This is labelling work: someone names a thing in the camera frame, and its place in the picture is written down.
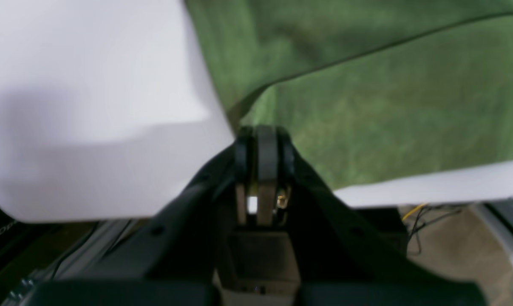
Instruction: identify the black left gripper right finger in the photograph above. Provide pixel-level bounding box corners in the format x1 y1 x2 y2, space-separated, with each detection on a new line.
256 126 486 306

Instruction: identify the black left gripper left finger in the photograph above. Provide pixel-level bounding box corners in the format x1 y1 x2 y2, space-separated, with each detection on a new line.
20 127 254 306

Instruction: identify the olive green t-shirt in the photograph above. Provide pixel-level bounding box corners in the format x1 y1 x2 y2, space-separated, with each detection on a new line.
185 0 513 189

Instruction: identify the yellow cable on floor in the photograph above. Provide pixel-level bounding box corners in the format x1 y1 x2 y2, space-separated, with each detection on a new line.
402 203 429 221

